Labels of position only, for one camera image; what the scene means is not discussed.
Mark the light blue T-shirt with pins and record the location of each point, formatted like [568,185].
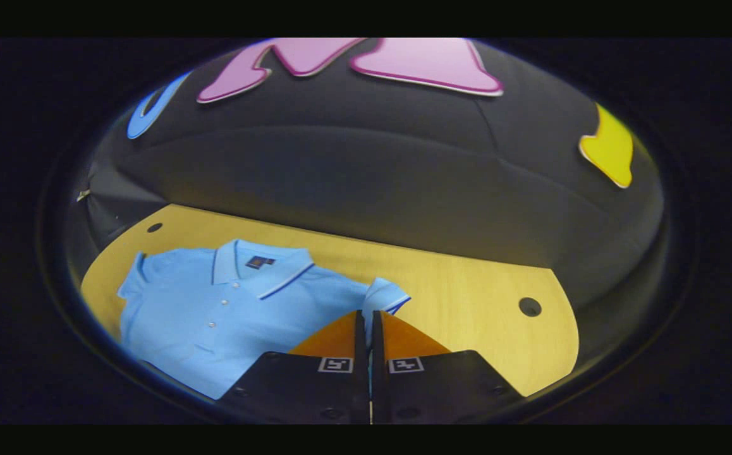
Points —
[214,316]

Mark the silver cloth clip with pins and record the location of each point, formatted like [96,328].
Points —
[83,195]

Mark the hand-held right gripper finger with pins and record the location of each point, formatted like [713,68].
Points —
[377,354]
[361,354]

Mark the black backdrop cloth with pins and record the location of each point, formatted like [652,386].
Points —
[372,164]

